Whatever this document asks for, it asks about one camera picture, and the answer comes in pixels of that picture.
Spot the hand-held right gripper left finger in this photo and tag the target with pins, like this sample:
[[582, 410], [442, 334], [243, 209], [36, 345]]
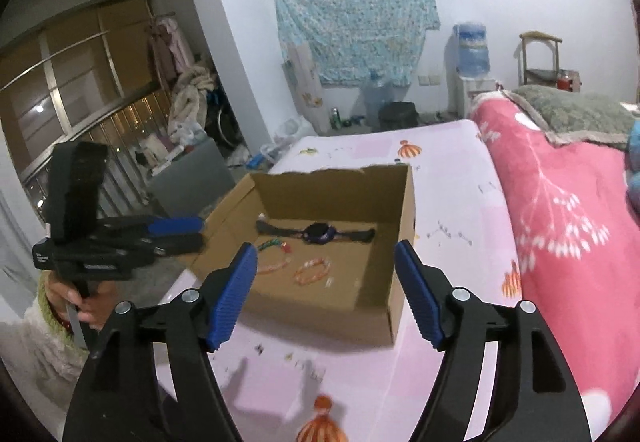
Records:
[[235, 297]]

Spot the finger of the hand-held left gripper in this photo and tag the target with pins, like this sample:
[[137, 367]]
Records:
[[177, 224], [182, 243]]

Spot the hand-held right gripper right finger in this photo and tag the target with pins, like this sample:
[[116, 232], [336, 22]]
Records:
[[420, 297]]

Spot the brown cardboard box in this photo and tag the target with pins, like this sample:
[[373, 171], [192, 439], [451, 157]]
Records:
[[320, 317]]

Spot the black purple smartwatch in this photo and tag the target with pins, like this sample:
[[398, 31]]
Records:
[[320, 233]]

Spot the person's left hand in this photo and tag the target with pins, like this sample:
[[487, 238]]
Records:
[[100, 307]]

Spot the grey storage bin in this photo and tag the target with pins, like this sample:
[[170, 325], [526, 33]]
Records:
[[192, 177]]

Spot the white bag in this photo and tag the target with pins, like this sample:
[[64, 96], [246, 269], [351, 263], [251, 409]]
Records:
[[157, 150]]

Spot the metal railing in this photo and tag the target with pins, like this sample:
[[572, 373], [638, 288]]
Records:
[[125, 132]]

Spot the blue plastic packet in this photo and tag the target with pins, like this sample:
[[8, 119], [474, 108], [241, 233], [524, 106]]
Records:
[[255, 161]]

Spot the spoked wheel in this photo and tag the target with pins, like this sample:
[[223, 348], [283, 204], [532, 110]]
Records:
[[225, 122]]

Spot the pile of pale clothes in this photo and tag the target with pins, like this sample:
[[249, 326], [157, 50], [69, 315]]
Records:
[[192, 102]]

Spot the white plastic bags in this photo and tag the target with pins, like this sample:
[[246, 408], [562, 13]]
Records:
[[292, 130]]

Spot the large window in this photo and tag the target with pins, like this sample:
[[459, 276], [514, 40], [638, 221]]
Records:
[[115, 52]]

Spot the pink floral blanket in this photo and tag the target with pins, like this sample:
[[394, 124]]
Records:
[[565, 232]]

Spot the hanging pink clothes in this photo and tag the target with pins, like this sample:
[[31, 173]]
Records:
[[170, 47]]

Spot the black waste bin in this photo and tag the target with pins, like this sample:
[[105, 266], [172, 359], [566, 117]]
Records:
[[400, 115]]

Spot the white floral panel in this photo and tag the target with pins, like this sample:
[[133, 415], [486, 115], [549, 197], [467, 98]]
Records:
[[305, 92]]

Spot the green bottle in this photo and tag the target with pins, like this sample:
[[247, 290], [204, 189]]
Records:
[[334, 120]]

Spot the empty clear water jug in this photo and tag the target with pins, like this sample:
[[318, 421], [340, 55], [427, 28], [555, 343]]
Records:
[[377, 97]]

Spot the white water dispenser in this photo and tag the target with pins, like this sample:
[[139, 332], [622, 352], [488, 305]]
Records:
[[472, 97]]

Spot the grey textured blanket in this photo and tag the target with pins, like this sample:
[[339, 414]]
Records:
[[575, 115]]

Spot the blue water jug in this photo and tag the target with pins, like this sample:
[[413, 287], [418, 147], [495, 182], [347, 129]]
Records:
[[471, 50]]

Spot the blue floral quilt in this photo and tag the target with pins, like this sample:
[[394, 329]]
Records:
[[634, 157]]

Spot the red item on chair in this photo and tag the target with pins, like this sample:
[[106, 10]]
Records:
[[565, 82]]

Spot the hanging teal floral cloth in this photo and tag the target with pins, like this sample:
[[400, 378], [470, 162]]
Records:
[[355, 17]]

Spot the wooden chair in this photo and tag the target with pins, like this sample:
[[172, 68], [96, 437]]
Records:
[[540, 40]]

